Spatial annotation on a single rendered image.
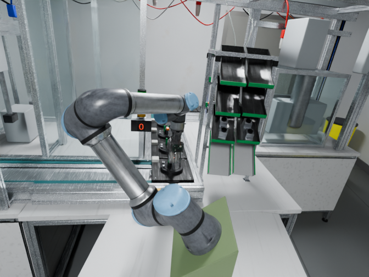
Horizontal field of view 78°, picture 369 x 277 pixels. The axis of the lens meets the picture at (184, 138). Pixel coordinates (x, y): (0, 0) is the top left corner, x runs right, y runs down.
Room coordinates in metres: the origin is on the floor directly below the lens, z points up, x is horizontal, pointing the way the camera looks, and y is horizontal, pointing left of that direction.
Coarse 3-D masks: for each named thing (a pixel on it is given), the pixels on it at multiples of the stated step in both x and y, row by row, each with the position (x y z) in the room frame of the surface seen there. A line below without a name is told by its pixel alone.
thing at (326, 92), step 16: (288, 80) 1.95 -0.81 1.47; (320, 80) 2.00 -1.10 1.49; (336, 80) 2.03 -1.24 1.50; (288, 96) 1.96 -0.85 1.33; (320, 96) 2.01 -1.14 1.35; (336, 96) 2.04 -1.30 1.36; (272, 112) 1.94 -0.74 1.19; (288, 112) 1.96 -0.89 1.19; (320, 112) 2.02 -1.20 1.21; (272, 128) 1.94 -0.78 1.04; (288, 128) 1.97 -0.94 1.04; (304, 128) 2.00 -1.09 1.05; (320, 128) 2.03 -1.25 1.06; (320, 144) 2.04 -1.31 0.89
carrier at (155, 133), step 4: (152, 128) 1.77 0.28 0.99; (164, 128) 1.72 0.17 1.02; (152, 132) 1.72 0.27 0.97; (156, 132) 1.73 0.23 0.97; (160, 132) 1.65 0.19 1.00; (164, 132) 1.70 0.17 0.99; (168, 132) 1.68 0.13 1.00; (152, 136) 1.64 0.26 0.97; (156, 136) 1.65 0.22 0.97; (160, 136) 1.63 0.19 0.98; (164, 136) 1.62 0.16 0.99; (168, 136) 1.63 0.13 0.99; (160, 140) 1.59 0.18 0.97; (164, 140) 1.59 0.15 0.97
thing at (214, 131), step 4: (212, 112) 1.31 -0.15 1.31; (212, 116) 1.29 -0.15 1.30; (216, 116) 1.36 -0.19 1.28; (220, 116) 1.36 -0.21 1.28; (224, 116) 1.36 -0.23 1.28; (212, 120) 1.26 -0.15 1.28; (216, 120) 1.32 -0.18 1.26; (228, 120) 1.33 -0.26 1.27; (232, 120) 1.30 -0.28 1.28; (212, 124) 1.24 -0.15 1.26; (216, 124) 1.29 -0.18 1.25; (228, 124) 1.30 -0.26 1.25; (232, 124) 1.28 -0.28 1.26; (212, 128) 1.26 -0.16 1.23; (216, 128) 1.26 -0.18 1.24; (228, 128) 1.27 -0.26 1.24; (232, 128) 1.26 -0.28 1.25; (212, 132) 1.20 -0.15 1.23; (216, 132) 1.23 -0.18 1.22; (228, 132) 1.24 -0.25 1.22; (232, 132) 1.24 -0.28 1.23; (212, 136) 1.17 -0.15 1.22; (216, 136) 1.20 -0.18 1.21; (228, 136) 1.21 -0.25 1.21; (232, 136) 1.21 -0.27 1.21; (212, 140) 1.16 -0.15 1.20; (216, 140) 1.15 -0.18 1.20; (220, 140) 1.15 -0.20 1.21; (224, 140) 1.15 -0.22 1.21; (228, 140) 1.18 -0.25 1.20; (232, 140) 1.19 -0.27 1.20
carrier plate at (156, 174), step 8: (160, 160) 1.28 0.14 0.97; (184, 160) 1.31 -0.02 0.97; (152, 168) 1.17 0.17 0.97; (184, 168) 1.21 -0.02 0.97; (152, 176) 1.09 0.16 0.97; (160, 176) 1.09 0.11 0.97; (168, 176) 1.10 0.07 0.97; (176, 176) 1.11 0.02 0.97; (184, 176) 1.12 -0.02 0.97; (192, 176) 1.13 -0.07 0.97
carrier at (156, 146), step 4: (152, 140) 1.53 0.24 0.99; (156, 140) 1.54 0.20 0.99; (168, 140) 1.44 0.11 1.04; (152, 144) 1.50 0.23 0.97; (156, 144) 1.50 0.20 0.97; (160, 144) 1.45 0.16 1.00; (164, 144) 1.49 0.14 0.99; (152, 148) 1.43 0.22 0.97; (156, 148) 1.44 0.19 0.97; (160, 148) 1.41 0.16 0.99; (164, 148) 1.41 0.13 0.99; (152, 152) 1.38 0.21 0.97; (156, 152) 1.38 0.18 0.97; (160, 152) 1.39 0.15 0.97; (164, 152) 1.38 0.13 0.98; (168, 152) 1.37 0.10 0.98; (184, 152) 1.42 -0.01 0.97; (160, 156) 1.33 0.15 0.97; (164, 156) 1.34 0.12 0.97; (168, 156) 1.34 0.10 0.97; (184, 156) 1.37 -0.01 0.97
